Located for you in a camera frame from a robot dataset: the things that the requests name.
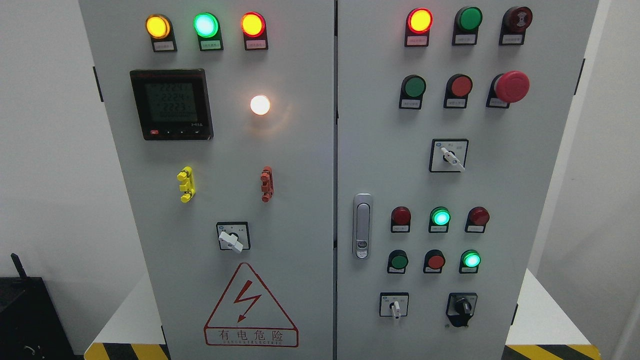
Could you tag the white rotary light switch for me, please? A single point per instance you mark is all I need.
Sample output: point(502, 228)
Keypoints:
point(233, 236)

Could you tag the yellow indicator light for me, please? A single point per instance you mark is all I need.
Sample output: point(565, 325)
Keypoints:
point(161, 32)

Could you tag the red terminal connector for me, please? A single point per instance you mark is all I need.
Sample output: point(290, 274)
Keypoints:
point(267, 186)

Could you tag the dark red indicator light left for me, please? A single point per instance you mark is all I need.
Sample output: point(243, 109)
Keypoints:
point(400, 219)

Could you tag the dark red indicator light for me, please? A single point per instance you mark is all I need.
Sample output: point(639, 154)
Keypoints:
point(477, 220)
point(400, 219)

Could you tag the clear white indicator lamp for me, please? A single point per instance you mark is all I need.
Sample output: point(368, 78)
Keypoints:
point(260, 105)

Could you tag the grey left cabinet door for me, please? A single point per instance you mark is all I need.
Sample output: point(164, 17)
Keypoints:
point(292, 234)

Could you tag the grey cabinet door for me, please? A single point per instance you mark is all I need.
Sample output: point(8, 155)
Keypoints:
point(292, 234)
point(385, 151)

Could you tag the green lit indicator light middle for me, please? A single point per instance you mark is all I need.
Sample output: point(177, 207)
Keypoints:
point(439, 220)

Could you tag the green push button second row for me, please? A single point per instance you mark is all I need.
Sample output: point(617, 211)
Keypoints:
point(412, 89)

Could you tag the yellow terminal connector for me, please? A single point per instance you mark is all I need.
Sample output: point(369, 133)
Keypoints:
point(186, 179)

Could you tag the red push button lower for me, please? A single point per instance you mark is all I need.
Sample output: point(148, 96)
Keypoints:
point(434, 262)

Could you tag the grey right cabinet door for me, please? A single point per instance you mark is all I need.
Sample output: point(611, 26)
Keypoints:
point(385, 151)

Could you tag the red electric hazard warning sticker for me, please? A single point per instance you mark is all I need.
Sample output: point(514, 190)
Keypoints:
point(248, 315)

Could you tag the dark red indicator light right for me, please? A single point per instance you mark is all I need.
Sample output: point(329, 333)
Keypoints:
point(477, 220)

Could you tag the black digital power meter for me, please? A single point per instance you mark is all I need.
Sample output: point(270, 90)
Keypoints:
point(172, 104)

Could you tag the red push button second row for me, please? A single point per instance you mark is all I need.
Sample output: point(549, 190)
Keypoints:
point(457, 91)

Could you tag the red indicator light top left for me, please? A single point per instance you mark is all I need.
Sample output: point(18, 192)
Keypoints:
point(253, 26)

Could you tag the green lit push button lower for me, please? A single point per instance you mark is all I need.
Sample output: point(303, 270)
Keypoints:
point(469, 262)

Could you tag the red lit indicator right door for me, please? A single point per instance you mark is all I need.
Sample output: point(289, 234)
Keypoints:
point(417, 27)

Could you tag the green indicator light top left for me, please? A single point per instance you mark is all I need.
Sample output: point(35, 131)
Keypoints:
point(208, 30)

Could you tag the red emergency stop mushroom button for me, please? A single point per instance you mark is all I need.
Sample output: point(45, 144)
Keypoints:
point(507, 88)

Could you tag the green push button top right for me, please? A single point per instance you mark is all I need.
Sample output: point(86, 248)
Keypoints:
point(466, 24)

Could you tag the dark red buzzer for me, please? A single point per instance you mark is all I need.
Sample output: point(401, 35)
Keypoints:
point(515, 22)

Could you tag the black box with antenna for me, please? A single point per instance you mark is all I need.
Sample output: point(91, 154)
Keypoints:
point(30, 328)

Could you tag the silver door lock handle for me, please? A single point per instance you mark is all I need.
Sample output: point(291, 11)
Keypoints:
point(361, 227)

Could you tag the white rotary selector switch upper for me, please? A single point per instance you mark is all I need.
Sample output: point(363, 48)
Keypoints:
point(448, 155)

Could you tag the white rotary selector switch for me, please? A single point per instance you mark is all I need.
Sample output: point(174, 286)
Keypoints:
point(448, 155)
point(394, 304)

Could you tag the white rotary selector switch lower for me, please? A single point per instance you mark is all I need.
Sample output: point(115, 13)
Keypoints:
point(394, 304)

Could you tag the black rotary knob switch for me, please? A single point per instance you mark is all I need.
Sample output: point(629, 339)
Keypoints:
point(460, 308)

